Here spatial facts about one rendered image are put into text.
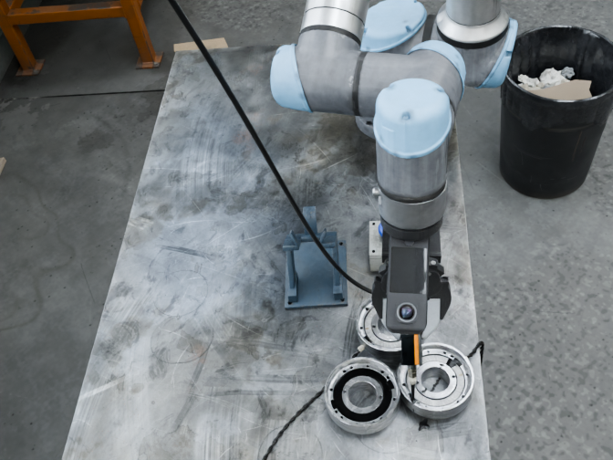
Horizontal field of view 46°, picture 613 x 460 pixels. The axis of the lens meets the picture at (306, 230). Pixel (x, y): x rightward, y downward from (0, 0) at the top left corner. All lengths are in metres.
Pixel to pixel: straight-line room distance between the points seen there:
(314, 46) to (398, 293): 0.30
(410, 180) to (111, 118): 2.21
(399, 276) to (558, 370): 1.25
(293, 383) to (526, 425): 0.97
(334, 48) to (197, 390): 0.55
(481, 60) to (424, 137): 0.53
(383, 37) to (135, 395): 0.70
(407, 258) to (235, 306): 0.43
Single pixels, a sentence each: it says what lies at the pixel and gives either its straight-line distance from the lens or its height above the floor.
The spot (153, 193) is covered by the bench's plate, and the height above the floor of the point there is 0.80.
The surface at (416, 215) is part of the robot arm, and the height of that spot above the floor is 1.15.
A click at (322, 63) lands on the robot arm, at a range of 0.84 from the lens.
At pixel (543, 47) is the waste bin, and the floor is 0.37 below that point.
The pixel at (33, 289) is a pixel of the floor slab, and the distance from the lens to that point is 2.43.
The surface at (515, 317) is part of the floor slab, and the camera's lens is 2.09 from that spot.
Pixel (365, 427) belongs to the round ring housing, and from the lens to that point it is 1.00.
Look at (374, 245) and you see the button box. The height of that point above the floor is 0.84.
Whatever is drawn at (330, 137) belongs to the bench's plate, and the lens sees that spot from 1.39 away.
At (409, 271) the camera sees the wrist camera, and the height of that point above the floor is 1.09.
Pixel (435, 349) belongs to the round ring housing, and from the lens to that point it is 1.06.
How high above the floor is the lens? 1.75
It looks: 50 degrees down
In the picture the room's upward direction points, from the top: 11 degrees counter-clockwise
